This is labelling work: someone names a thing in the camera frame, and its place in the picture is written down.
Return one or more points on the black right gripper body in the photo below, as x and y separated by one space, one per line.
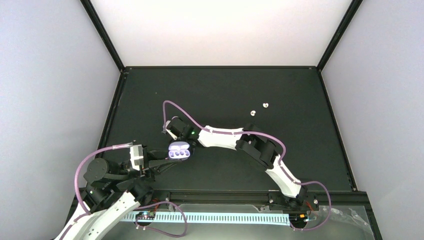
182 137

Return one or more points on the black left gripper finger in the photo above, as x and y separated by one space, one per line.
159 166
158 154

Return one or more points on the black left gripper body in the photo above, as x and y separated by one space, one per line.
147 171

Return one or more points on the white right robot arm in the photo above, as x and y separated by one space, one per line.
266 151

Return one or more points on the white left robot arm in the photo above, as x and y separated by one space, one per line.
112 185

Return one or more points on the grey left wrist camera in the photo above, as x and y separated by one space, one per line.
136 156

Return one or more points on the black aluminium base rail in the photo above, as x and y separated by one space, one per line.
258 198

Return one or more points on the light blue slotted cable duct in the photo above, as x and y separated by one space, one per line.
278 219

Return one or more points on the black frame post left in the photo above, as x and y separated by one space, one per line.
102 32

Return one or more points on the black frame post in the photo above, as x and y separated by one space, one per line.
102 32
338 34

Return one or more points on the black frame post right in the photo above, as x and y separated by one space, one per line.
338 34

